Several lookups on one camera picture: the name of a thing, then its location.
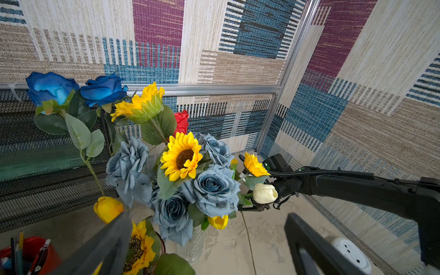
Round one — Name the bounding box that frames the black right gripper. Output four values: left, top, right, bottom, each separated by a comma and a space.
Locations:
238, 154, 303, 211

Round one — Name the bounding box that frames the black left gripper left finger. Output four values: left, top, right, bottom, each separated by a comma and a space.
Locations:
51, 211, 132, 275

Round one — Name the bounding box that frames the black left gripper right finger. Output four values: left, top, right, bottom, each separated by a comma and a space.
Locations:
284, 213, 363, 275

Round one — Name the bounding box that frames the small yellow sunflower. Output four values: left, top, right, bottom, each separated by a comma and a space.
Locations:
244, 152, 270, 177

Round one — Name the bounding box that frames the yellow sunflower bouquet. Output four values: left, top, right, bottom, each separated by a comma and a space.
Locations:
160, 132, 203, 182

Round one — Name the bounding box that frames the tall yellow sunflower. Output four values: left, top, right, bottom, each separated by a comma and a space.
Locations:
111, 83, 177, 145

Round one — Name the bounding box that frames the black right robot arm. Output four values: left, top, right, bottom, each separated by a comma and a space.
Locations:
239, 154, 440, 269

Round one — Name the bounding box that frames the sunflower in dark vase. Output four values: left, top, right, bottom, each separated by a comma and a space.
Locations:
91, 219, 162, 275

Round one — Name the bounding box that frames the clear glass vase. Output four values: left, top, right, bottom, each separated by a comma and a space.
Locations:
176, 226, 205, 264

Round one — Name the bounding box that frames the white tulip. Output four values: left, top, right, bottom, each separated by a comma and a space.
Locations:
253, 183, 278, 205

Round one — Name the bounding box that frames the yellow tulip bud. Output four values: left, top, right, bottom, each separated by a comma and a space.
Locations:
93, 197, 124, 224

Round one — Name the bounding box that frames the white round puck device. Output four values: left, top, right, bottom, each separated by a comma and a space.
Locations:
331, 237, 372, 275

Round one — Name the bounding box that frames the grey blue rose bouquet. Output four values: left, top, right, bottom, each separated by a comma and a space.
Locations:
105, 133, 240, 246

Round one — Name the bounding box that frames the small yellow rosebud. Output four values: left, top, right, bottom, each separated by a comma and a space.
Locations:
207, 215, 229, 230

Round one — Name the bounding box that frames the red pen cup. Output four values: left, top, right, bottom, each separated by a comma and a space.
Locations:
1, 237, 62, 275

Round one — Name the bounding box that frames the black mesh shelf rack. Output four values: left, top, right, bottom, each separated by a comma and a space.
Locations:
1, 89, 118, 233

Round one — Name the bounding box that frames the red rose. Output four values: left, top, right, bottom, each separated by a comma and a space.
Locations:
173, 110, 189, 137

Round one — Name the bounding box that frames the blue rose pair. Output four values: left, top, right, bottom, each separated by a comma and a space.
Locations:
26, 72, 128, 107

